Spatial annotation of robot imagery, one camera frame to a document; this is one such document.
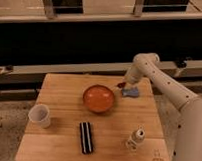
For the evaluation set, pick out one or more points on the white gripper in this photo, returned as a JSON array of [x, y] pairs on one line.
[[133, 75]]

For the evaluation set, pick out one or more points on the small red pepper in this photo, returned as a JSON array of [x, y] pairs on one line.
[[121, 85]]

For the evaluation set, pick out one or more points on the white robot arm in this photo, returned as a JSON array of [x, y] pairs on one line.
[[188, 143]]

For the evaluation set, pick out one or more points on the orange bowl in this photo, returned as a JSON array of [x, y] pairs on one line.
[[98, 98]]

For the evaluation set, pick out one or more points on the small clear spice bottle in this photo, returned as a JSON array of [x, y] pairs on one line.
[[136, 139]]

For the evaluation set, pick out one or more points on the white plastic cup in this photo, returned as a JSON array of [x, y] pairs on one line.
[[39, 114]]

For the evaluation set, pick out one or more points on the metal frame rail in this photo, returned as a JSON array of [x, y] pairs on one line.
[[32, 74]]

